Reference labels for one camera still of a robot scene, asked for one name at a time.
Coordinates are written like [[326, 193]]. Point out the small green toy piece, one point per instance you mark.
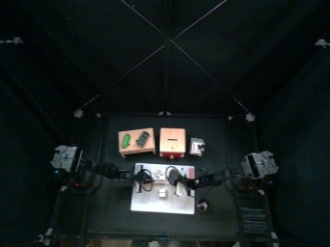
[[202, 168]]

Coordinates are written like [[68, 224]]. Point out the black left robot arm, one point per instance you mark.
[[103, 169]]

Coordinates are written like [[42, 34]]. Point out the white text label sticker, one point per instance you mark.
[[253, 220]]

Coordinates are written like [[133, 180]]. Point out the white cut sushi piece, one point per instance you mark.
[[163, 195], [163, 191]]

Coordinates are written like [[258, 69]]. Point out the dark toy food piece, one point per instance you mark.
[[142, 139]]

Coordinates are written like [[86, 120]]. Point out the wooden box with slot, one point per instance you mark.
[[173, 141]]

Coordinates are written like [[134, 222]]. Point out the small grey white box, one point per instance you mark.
[[197, 146]]

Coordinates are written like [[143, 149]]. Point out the grey frame corner bracket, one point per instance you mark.
[[321, 42], [78, 113], [250, 117], [18, 40]]

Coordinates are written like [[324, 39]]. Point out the toy sushi roll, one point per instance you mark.
[[158, 173]]

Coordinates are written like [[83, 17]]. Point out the green toy vegetable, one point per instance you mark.
[[126, 140]]

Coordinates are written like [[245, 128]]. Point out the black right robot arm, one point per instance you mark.
[[253, 164]]

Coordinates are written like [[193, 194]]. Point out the open wooden tray box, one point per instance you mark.
[[137, 151]]

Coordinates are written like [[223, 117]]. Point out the white cutting board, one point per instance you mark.
[[163, 202]]

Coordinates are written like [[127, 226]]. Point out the small round dark toy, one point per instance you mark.
[[202, 204]]

